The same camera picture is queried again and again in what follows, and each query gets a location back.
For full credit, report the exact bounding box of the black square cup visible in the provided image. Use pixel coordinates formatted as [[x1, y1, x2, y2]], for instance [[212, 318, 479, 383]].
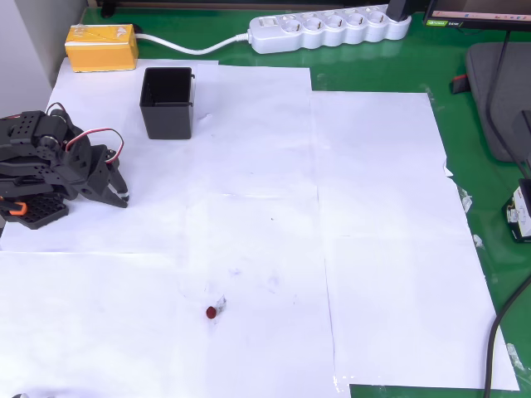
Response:
[[139, 66, 197, 141]]

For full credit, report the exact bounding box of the yellow cardboard box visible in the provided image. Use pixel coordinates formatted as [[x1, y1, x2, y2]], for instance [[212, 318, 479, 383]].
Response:
[[65, 23, 140, 75]]

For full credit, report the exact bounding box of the small device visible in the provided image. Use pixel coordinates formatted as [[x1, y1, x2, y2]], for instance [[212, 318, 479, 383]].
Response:
[[500, 177, 531, 245]]

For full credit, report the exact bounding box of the orange black clamp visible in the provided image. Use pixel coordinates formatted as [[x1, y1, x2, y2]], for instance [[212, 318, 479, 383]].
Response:
[[0, 197, 28, 216]]

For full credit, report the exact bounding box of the white power strip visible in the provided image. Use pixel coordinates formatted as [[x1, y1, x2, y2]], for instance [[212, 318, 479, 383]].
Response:
[[247, 4, 412, 56]]

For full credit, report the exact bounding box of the black plug adapter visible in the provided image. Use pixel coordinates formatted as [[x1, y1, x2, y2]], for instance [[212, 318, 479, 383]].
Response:
[[386, 0, 412, 22]]

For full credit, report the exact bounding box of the red black small tag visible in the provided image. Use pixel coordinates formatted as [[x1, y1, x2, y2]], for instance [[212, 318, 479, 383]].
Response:
[[450, 73, 472, 95]]

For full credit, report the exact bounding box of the gray laptop sleeve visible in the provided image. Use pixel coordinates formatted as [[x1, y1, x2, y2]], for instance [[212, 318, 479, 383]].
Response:
[[464, 41, 531, 165]]

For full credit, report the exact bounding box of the black display screen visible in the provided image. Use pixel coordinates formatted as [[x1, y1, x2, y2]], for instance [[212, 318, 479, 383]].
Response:
[[421, 0, 531, 32]]

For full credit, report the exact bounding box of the red white servo wire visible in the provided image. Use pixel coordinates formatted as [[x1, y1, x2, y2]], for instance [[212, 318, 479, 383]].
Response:
[[64, 127, 125, 167]]

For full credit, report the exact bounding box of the white power cable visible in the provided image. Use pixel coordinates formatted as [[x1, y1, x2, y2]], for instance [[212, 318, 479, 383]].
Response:
[[134, 32, 254, 56]]

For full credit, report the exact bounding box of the thin black cable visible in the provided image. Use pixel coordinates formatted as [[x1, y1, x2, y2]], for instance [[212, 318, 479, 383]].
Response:
[[484, 28, 531, 180]]

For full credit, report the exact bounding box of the thick black cable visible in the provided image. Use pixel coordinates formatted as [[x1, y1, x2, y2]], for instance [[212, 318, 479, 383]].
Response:
[[482, 281, 531, 398]]

